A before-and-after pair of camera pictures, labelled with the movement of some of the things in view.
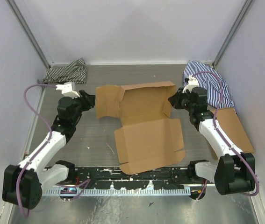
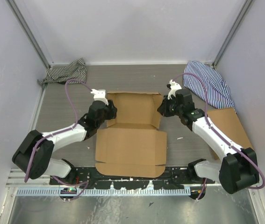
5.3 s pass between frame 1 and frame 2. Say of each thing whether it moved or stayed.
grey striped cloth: stayed
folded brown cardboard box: stayed
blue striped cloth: stayed
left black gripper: moved
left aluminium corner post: stayed
